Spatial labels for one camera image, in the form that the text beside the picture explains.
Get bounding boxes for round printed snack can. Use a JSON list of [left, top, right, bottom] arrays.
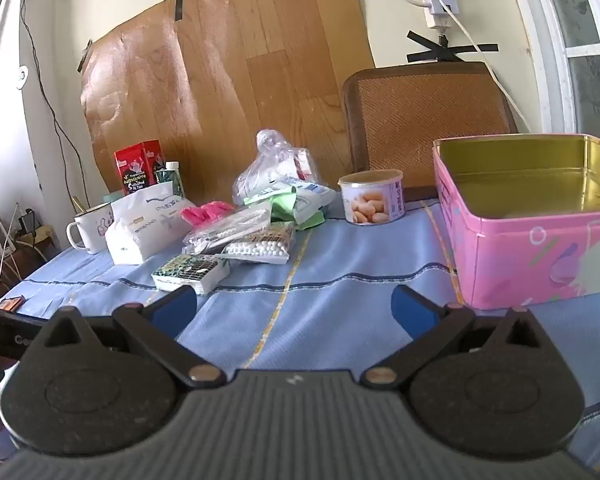
[[338, 170, 406, 226]]

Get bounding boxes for white window frame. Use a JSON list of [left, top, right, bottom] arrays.
[[510, 0, 600, 142]]

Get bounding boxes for green packet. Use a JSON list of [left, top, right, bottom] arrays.
[[242, 185, 326, 231]]

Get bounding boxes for white power cable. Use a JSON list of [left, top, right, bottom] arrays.
[[445, 10, 525, 133]]

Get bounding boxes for wood pattern wall sheet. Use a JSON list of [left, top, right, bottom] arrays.
[[80, 0, 377, 201]]

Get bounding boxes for blue and white packet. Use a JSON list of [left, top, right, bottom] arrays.
[[280, 177, 337, 221]]

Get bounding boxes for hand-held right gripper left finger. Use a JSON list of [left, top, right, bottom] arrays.
[[20, 285, 228, 389]]

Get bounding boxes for clear plastic bag of cotton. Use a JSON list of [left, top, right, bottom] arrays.
[[232, 129, 326, 207]]

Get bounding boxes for red printed box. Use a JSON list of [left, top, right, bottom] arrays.
[[114, 140, 167, 197]]

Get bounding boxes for black wall cable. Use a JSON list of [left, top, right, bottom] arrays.
[[22, 0, 83, 203]]

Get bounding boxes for green bottle with white cap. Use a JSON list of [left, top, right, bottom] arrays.
[[156, 161, 186, 200]]

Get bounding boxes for pink tin box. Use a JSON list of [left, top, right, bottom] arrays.
[[432, 133, 600, 311]]

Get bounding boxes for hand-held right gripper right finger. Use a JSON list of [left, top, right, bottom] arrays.
[[362, 285, 568, 389]]

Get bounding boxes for pink fluffy item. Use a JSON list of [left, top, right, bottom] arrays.
[[180, 200, 231, 228]]

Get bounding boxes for crossed black tape strips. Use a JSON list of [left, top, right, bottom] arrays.
[[406, 30, 501, 64]]

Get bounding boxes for small labelled clear box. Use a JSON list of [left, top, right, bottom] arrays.
[[151, 254, 231, 296]]

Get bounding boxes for blue striped tablecloth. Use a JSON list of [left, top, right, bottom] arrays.
[[0, 195, 600, 461]]

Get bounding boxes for white enamel mug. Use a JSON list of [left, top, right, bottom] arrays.
[[66, 202, 115, 255]]

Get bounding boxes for long clear cotton swab bag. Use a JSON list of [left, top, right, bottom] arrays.
[[182, 202, 273, 257]]

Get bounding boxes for white tissue pack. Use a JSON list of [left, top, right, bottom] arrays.
[[105, 182, 199, 265]]

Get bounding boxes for wooden cotton swab pack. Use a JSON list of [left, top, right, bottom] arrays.
[[220, 222, 296, 265]]

